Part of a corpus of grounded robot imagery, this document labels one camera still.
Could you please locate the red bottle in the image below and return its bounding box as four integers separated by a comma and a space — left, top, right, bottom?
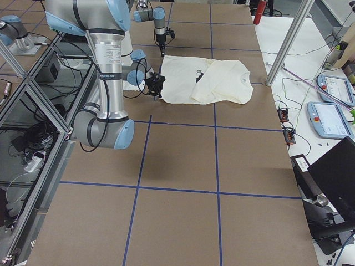
253, 0, 266, 25

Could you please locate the orange black connector module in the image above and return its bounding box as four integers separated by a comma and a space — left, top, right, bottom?
277, 108, 289, 122

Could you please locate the black box with white label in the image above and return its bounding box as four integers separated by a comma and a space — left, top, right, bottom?
290, 154, 329, 207

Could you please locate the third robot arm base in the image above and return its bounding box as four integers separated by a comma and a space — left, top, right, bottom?
1, 15, 47, 56

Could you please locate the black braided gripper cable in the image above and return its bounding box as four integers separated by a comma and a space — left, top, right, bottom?
123, 57, 152, 98

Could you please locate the black laptop monitor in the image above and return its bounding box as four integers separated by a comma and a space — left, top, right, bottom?
308, 136, 354, 221

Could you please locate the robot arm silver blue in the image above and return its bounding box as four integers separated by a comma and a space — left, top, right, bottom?
133, 1, 175, 57
45, 1, 168, 152

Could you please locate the aluminium frame post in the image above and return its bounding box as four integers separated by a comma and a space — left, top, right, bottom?
266, 0, 315, 86

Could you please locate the person in beige shirt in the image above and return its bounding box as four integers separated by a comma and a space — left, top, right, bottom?
334, 22, 354, 75

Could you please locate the blue teach pendant near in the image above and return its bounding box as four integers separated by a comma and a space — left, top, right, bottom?
307, 102, 354, 140

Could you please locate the blue teach pendant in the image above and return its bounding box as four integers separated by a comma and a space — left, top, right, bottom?
307, 102, 354, 140
317, 74, 354, 107

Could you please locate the blue teach pendant far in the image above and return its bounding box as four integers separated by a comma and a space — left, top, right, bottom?
317, 74, 354, 107

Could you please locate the reacher grabber stick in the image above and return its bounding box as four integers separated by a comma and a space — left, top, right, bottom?
281, 65, 354, 118

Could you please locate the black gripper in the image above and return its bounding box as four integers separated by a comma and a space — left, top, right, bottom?
155, 27, 175, 57
144, 72, 166, 100

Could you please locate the black cable bundle below table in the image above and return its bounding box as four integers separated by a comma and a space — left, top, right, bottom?
8, 121, 60, 161

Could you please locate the white long-sleeve cat shirt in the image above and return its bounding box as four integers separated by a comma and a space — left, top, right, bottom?
161, 55, 253, 105

